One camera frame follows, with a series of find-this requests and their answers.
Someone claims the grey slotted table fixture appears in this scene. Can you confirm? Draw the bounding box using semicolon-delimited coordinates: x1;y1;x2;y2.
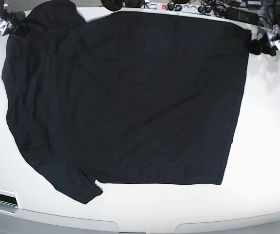
0;189;21;215

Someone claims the black power adapter box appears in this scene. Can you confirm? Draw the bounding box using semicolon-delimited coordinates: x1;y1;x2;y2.
225;7;259;25

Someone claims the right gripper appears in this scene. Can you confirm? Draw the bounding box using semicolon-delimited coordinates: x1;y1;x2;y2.
0;11;29;38

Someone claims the black t-shirt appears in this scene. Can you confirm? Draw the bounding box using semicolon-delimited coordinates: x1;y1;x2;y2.
2;0;251;204

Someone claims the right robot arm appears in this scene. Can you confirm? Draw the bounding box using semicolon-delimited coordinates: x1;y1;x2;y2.
0;0;29;38

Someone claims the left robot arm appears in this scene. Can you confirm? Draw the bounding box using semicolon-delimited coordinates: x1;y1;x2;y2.
248;0;280;56

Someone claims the white power strip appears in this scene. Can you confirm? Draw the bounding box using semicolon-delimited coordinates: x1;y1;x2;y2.
142;1;228;15

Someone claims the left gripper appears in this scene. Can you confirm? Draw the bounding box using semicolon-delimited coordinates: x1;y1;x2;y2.
249;25;280;56

